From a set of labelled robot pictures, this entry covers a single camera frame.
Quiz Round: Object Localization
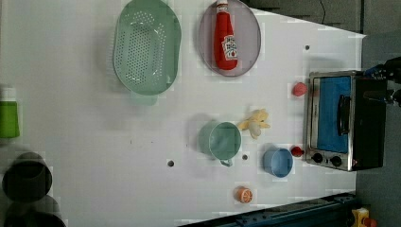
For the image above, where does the green bottle white cap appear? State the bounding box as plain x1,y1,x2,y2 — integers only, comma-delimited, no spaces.
0,86,20,138

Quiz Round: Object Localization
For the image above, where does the pink toy strawberry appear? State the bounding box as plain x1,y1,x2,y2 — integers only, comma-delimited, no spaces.
292,82,307,96

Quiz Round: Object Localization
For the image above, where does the green perforated colander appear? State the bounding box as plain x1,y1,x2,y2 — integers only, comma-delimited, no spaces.
113,0,182,96

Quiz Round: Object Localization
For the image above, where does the red ketchup bottle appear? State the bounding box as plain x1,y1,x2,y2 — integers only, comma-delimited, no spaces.
214,0,237,70

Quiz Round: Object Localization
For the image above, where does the black cylinder upper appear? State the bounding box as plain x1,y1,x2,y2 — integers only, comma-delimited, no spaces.
2,152,53,203

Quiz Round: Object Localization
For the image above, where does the green mug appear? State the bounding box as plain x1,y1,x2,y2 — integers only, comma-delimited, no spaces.
198,121,242,167

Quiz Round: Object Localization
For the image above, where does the black cylinder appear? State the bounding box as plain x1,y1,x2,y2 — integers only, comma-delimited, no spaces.
3,196,67,227
2,152,53,203

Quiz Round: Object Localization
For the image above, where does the orange slice toy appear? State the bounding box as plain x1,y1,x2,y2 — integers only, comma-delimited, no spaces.
235,186,253,203

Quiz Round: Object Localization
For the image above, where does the black cylinder lower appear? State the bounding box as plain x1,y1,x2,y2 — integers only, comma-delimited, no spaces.
3,196,67,227

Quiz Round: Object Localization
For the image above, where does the red toy strawberry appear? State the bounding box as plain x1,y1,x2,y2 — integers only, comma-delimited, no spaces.
290,147,305,157

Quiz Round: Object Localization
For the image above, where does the grey round plate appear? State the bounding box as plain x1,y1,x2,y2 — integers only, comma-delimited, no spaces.
198,0,261,77

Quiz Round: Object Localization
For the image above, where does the blue cup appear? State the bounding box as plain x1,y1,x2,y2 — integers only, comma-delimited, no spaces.
263,148,293,178

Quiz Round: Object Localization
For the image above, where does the blue metal frame rail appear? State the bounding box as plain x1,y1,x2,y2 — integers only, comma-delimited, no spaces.
181,193,360,227

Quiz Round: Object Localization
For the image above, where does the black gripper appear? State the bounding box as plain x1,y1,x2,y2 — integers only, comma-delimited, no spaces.
363,57,401,107

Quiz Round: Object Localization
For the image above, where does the silver black toaster oven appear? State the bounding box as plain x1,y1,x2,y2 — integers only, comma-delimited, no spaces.
305,71,387,171

